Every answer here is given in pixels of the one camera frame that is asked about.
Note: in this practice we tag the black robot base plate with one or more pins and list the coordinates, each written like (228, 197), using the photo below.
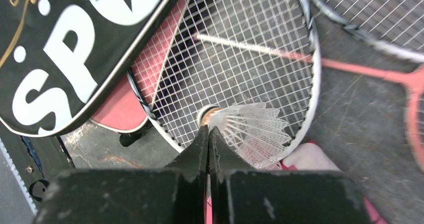
(35, 162)

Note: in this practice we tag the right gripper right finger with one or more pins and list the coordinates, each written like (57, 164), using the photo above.
(309, 189)

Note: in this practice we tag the pink sport racket bag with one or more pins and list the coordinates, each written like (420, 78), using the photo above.
(121, 111)

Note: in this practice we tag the white frame racket upper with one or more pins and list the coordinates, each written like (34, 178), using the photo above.
(394, 27)

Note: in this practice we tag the black sport racket bag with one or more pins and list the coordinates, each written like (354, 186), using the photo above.
(60, 58)

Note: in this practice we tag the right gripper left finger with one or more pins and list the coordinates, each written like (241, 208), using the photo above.
(174, 194)

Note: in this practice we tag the white shuttlecock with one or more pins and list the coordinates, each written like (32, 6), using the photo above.
(253, 131)

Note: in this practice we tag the pink frame racket left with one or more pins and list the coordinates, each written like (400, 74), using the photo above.
(413, 83)

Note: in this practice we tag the white frame racket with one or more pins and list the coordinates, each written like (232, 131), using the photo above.
(394, 27)
(200, 73)

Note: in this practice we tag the white frame racket lower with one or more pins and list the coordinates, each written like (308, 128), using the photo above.
(200, 73)

